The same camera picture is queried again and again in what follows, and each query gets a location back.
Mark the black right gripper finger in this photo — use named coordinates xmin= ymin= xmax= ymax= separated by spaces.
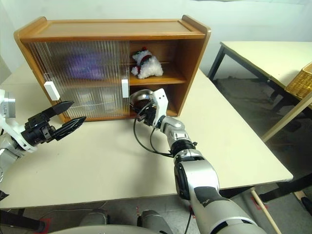
xmin=140 ymin=99 xmax=156 ymax=111

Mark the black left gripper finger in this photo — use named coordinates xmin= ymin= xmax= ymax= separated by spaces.
xmin=52 ymin=116 xmax=87 ymax=141
xmin=41 ymin=100 xmax=74 ymax=122

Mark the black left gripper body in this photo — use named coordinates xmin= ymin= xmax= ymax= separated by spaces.
xmin=20 ymin=114 xmax=56 ymax=147

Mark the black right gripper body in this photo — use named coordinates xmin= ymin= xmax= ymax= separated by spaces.
xmin=137 ymin=107 xmax=158 ymax=127

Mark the shiny round bowl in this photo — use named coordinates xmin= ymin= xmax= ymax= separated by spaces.
xmin=129 ymin=89 xmax=156 ymax=110

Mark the ribbed clear sliding door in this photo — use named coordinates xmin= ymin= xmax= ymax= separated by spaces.
xmin=25 ymin=40 xmax=122 ymax=120
xmin=31 ymin=40 xmax=131 ymax=119

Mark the white plush toy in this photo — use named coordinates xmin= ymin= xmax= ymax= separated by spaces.
xmin=131 ymin=48 xmax=163 ymax=79

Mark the purple tissue pack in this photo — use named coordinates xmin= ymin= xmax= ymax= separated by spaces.
xmin=63 ymin=54 xmax=109 ymax=80

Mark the wooden cabinet with shelf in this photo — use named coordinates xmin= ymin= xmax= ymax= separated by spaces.
xmin=14 ymin=14 xmax=212 ymax=122

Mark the dark grey rounded shape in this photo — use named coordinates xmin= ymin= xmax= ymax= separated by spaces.
xmin=136 ymin=210 xmax=174 ymax=234

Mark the silver robot torso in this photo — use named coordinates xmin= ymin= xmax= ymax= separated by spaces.
xmin=48 ymin=224 xmax=176 ymax=234

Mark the beige side table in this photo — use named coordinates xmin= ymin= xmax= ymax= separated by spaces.
xmin=207 ymin=40 xmax=312 ymax=110

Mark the pale wooden beam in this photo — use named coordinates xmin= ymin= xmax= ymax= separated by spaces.
xmin=262 ymin=97 xmax=312 ymax=142

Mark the round wooden stick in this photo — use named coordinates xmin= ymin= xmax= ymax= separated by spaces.
xmin=251 ymin=190 xmax=282 ymax=234

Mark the yellow wicker basket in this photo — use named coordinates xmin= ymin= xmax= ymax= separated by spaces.
xmin=285 ymin=62 xmax=312 ymax=98

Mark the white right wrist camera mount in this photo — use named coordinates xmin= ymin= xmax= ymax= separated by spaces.
xmin=151 ymin=88 xmax=169 ymax=129

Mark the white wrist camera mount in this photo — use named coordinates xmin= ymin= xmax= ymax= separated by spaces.
xmin=0 ymin=89 xmax=34 ymax=153
xmin=151 ymin=88 xmax=169 ymax=129

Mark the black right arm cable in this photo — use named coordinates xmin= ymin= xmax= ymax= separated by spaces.
xmin=133 ymin=109 xmax=176 ymax=158

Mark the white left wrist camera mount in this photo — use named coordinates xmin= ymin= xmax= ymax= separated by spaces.
xmin=0 ymin=89 xmax=34 ymax=153

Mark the black table frame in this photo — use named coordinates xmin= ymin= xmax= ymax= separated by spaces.
xmin=219 ymin=170 xmax=312 ymax=203

